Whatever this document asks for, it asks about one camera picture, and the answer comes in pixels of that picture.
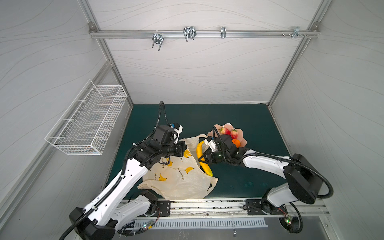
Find yellow banana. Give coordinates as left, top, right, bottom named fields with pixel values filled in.
left=196, top=141, right=213, bottom=177

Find cream banana print plastic bag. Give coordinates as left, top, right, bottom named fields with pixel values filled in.
left=138, top=134, right=219, bottom=201

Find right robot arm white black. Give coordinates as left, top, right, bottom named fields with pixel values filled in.
left=196, top=137, right=334, bottom=215

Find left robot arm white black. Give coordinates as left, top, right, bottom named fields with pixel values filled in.
left=60, top=122, right=187, bottom=240

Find orange tangerine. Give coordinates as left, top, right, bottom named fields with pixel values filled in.
left=232, top=139, right=241, bottom=148

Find pink wavy fruit plate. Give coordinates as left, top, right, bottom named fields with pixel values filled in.
left=214, top=123, right=247, bottom=147

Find red apple right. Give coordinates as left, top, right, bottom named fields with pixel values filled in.
left=230, top=129, right=239, bottom=140

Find red apple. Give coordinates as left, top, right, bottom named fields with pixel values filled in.
left=218, top=126, right=231, bottom=135
left=230, top=129, right=239, bottom=140

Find red apple left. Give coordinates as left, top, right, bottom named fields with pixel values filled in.
left=218, top=126, right=231, bottom=135

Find green table mat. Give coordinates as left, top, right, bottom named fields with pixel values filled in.
left=101, top=103, right=310, bottom=199

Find metal hook clamp left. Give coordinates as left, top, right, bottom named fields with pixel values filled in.
left=152, top=33, right=164, bottom=51

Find metal hook clamp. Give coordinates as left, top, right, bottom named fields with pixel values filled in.
left=152, top=33, right=164, bottom=51
left=183, top=26, right=197, bottom=42

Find metal hook clamp middle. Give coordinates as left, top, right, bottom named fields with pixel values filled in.
left=183, top=26, right=197, bottom=42

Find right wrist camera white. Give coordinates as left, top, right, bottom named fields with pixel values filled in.
left=204, top=136, right=218, bottom=152

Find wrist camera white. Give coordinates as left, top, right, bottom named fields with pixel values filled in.
left=204, top=136, right=218, bottom=152
left=170, top=123, right=183, bottom=144

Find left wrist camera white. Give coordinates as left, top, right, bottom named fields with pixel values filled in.
left=170, top=123, right=183, bottom=144

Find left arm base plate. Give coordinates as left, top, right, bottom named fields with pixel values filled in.
left=144, top=200, right=171, bottom=217

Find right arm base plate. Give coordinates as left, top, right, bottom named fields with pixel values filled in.
left=243, top=199, right=287, bottom=216

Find left base cable bundle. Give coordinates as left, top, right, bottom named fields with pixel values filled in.
left=116, top=209, right=161, bottom=237

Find white wire basket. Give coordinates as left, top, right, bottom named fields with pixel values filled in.
left=45, top=80, right=127, bottom=156

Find right base cable coil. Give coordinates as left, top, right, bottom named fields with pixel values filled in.
left=278, top=201, right=304, bottom=234

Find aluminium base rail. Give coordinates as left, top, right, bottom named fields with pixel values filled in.
left=161, top=198, right=330, bottom=219

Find aluminium crossbar rail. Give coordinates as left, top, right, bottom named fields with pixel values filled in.
left=90, top=29, right=321, bottom=39

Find metal ring clamp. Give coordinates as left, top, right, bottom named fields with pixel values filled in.
left=221, top=27, right=227, bottom=39

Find metal bracket clamp right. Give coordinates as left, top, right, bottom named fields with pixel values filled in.
left=282, top=27, right=309, bottom=39

